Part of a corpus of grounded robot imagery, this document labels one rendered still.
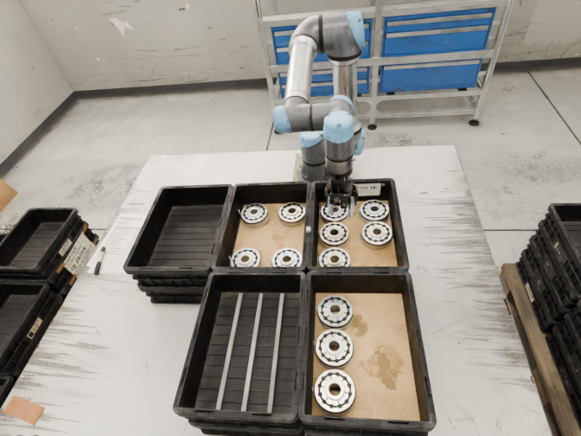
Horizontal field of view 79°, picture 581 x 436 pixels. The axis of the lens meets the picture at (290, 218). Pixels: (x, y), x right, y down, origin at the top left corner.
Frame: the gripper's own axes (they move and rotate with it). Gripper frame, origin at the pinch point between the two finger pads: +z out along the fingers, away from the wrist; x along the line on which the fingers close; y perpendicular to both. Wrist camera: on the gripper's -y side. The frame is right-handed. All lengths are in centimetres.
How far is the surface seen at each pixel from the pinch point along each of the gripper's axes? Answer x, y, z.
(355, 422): 10, 58, 5
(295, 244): -16.1, 4.0, 14.5
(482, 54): 74, -198, 37
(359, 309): 8.3, 25.6, 14.7
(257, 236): -30.8, 2.3, 14.5
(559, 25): 153, -298, 56
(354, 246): 4.4, 2.5, 14.5
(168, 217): -70, -3, 15
